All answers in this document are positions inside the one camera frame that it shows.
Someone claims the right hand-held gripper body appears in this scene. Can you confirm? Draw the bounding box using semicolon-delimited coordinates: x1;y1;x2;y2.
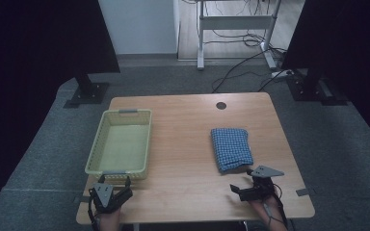
239;165;285;203

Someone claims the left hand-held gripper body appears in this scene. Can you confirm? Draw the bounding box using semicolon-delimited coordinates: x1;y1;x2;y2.
88;182;134;215

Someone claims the blue checked cloth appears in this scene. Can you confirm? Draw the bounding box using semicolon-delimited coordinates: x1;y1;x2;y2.
210;127;254;174

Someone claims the yellow-green plastic basket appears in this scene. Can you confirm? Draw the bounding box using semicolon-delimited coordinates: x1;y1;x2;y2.
84;108;153;182

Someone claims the person's right hand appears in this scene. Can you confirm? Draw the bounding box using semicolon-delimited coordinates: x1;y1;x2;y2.
249;194;289;231

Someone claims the person's left hand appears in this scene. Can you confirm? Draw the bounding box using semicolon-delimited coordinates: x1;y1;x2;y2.
99;207;122;231

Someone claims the black stand base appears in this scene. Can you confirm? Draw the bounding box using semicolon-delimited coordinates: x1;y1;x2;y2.
284;67;350;107
63;73;111;110

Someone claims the white power strip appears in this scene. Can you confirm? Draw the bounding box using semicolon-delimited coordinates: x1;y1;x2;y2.
270;68;296;80

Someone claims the dark curtain panel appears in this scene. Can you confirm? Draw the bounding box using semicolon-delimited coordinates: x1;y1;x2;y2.
0;0;121;222
281;0;370;152

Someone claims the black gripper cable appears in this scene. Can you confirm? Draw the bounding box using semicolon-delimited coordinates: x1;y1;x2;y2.
263;182;291;231
87;195;100;231

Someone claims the black floor cable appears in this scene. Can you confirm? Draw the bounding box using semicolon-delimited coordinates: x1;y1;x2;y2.
211;47;288;94

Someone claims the white desk frame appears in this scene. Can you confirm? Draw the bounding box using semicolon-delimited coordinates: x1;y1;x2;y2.
196;0;284;71

